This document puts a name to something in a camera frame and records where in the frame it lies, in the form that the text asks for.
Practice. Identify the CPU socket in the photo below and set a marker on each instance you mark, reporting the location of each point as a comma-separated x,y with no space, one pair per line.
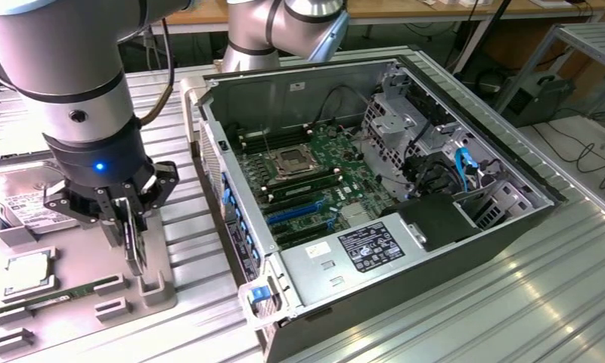
293,162

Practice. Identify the black graphics card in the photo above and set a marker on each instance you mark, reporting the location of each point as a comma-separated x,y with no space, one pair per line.
133,246

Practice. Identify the green motherboard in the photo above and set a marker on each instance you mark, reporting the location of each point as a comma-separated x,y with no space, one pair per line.
348,166

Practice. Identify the blue case latch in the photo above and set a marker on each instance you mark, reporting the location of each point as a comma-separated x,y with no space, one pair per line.
260,295

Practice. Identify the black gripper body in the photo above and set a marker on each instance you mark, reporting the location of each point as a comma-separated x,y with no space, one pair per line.
96,159

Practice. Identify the blue expansion slot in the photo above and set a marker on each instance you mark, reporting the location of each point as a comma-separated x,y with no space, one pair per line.
295,212

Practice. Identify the metal disk bay cage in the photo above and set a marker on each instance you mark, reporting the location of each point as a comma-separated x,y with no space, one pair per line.
388,136

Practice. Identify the metal slat rack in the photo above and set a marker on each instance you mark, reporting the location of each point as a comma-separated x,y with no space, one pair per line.
589,45

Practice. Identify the black box device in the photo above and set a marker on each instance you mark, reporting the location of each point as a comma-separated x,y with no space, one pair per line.
540,98

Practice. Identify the open black PC case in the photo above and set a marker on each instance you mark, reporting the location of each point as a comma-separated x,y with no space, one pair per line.
413,272

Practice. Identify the grey power supply unit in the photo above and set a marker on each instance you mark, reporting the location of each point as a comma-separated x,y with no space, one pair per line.
353,261

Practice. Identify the grey parts rack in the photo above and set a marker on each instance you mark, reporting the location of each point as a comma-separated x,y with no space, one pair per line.
80,257

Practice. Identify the installed green RAM stick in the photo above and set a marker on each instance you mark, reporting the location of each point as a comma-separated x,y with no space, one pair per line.
303,186

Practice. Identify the wooden desk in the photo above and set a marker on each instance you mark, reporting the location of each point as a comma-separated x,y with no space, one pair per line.
433,11

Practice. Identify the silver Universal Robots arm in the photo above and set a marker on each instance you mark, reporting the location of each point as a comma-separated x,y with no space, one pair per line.
74,72

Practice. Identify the silver hard disk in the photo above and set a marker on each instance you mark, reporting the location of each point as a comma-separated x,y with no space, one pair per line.
14,196

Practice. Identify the silver CPU chip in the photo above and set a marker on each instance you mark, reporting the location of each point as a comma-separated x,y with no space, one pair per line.
25,277

